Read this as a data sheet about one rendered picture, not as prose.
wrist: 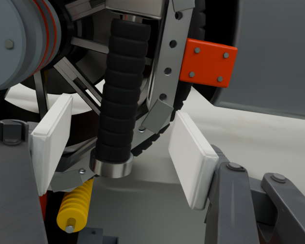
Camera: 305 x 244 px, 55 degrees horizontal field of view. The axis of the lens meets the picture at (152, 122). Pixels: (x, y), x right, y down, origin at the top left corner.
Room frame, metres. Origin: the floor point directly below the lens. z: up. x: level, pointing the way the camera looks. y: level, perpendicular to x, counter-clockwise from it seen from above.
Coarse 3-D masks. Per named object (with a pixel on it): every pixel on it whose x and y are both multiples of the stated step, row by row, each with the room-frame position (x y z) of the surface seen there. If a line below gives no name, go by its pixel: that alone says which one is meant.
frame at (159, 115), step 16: (176, 0) 0.49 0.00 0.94; (192, 0) 0.49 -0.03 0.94; (176, 16) 0.55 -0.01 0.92; (160, 32) 0.53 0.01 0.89; (176, 32) 0.49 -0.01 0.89; (160, 48) 0.49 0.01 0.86; (176, 48) 0.49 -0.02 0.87; (160, 64) 0.49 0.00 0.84; (176, 64) 0.49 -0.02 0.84; (160, 80) 0.49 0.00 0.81; (176, 80) 0.49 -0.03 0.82; (160, 96) 0.52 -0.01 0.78; (144, 112) 0.50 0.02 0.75; (160, 112) 0.49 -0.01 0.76; (144, 128) 0.50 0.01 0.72; (160, 128) 0.49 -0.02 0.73; (64, 160) 0.51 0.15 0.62; (80, 160) 0.47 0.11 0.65; (64, 176) 0.46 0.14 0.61; (80, 176) 0.47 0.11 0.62
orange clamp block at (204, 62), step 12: (192, 48) 0.49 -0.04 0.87; (204, 48) 0.50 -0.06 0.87; (216, 48) 0.50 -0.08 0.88; (228, 48) 0.50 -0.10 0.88; (192, 60) 0.50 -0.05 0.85; (204, 60) 0.50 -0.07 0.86; (216, 60) 0.50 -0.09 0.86; (228, 60) 0.51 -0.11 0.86; (180, 72) 0.50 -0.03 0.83; (192, 72) 0.49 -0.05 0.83; (204, 72) 0.50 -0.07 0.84; (216, 72) 0.50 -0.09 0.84; (228, 72) 0.51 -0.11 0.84; (204, 84) 0.50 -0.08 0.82; (216, 84) 0.50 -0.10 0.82; (228, 84) 0.51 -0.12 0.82
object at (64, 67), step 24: (48, 0) 0.60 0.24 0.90; (72, 24) 0.57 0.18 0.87; (72, 48) 0.59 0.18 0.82; (96, 48) 0.57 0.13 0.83; (72, 72) 0.57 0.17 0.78; (144, 72) 0.65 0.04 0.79; (0, 96) 0.54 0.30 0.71; (96, 96) 0.57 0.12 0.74; (144, 96) 0.57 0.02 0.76; (24, 120) 0.68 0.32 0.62; (72, 120) 0.72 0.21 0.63; (96, 120) 0.66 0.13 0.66; (72, 144) 0.55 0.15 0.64
